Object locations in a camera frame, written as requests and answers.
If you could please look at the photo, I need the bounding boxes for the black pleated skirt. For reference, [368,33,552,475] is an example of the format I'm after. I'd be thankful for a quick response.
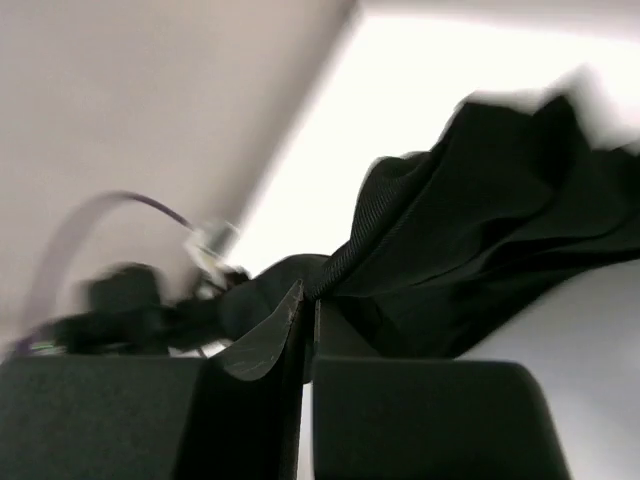
[219,95,639,357]

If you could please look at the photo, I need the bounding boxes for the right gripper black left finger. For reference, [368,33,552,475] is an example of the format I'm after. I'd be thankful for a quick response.
[1,283,304,479]

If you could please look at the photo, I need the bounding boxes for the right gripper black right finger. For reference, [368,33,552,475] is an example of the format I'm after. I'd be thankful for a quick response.
[312,302,570,480]

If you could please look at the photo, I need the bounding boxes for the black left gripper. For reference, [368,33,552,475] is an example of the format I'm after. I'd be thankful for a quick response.
[54,264,249,356]

